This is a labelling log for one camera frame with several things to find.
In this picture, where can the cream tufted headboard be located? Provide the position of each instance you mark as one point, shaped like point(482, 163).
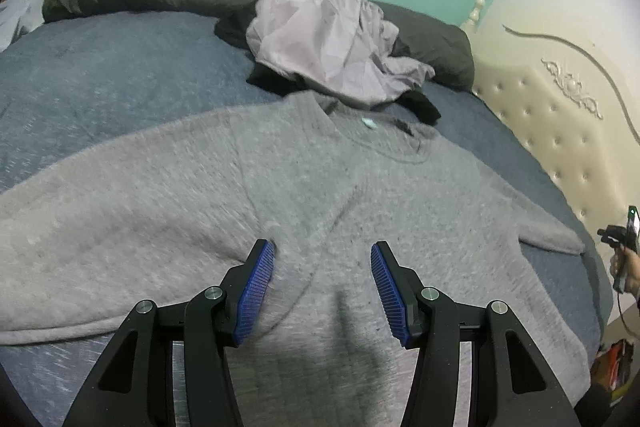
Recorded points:
point(550, 132)

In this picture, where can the blue bed cover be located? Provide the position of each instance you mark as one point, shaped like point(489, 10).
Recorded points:
point(100, 67)

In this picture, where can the lilac garment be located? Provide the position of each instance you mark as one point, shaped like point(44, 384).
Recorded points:
point(325, 37)

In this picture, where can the person's right hand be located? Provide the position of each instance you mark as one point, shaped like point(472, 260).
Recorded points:
point(632, 267)

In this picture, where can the black garment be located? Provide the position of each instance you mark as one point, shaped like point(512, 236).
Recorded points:
point(422, 104)

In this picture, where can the pale grey cloth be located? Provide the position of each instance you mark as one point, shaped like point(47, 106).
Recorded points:
point(20, 17)

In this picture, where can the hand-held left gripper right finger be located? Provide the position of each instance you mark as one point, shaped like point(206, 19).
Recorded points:
point(390, 292)

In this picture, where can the person's dark clothing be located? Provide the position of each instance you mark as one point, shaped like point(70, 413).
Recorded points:
point(595, 407)

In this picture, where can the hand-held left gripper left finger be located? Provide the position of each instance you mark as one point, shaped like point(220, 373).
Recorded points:
point(257, 287)

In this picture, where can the grey sweater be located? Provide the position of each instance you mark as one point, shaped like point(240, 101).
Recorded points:
point(300, 167)

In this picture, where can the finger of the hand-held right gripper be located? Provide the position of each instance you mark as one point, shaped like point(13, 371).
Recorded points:
point(611, 237)

